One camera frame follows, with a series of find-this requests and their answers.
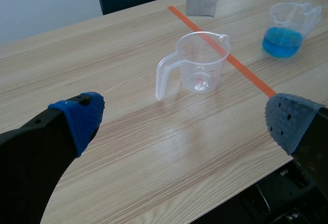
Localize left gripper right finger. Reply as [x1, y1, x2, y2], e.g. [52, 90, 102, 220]
[264, 93, 328, 204]

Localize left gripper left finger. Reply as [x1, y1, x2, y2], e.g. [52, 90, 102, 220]
[0, 92, 107, 224]

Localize clear beaker with blue liquid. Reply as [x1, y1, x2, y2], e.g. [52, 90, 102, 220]
[262, 2, 322, 58]

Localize empty clear plastic beaker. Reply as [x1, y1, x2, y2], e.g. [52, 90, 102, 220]
[155, 31, 231, 101]

